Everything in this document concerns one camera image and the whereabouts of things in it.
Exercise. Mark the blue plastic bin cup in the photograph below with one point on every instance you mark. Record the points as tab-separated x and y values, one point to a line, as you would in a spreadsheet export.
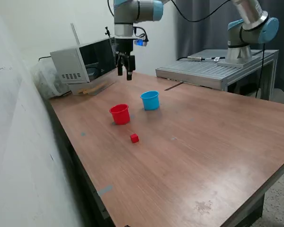
151	104

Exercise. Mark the thin clear plastic rod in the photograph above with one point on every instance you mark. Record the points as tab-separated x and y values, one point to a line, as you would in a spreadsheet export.
75	33

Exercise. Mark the aluminium profile robot platform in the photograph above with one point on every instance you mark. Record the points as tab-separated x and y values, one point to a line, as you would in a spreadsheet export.
203	68

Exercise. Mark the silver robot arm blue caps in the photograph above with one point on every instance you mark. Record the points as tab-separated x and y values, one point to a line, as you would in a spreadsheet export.
146	9

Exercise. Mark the dark grey curtain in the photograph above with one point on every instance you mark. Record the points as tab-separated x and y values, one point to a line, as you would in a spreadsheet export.
203	35

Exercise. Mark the red plastic bin cup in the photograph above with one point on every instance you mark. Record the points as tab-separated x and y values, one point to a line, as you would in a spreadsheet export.
119	117

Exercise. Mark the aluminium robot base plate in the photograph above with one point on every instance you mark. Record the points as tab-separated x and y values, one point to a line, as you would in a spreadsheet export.
227	64

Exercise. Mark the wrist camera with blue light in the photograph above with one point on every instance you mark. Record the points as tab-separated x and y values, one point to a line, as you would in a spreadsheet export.
140	42

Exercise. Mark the clear plastic storage box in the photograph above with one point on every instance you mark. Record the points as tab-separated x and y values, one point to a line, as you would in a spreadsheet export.
104	81

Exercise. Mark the small red cube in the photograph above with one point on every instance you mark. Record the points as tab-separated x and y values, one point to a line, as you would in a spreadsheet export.
134	138

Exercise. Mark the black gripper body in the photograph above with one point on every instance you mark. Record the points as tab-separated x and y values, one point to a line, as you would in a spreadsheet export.
124	46

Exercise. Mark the wooden sticks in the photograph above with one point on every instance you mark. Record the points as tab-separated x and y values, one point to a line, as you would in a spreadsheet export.
92	89

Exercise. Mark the grey tape strip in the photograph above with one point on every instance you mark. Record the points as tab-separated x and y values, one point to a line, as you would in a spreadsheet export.
105	190

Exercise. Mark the silver microwave oven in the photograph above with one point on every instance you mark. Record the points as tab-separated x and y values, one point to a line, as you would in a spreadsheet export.
68	61

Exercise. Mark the small black camera mount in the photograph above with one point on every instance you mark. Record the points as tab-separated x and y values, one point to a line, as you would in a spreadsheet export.
107	32

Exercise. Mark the white warning tag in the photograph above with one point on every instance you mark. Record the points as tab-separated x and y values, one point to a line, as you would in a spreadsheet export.
217	58

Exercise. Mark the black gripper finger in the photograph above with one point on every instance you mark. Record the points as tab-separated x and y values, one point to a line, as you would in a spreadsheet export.
120	68
130	65

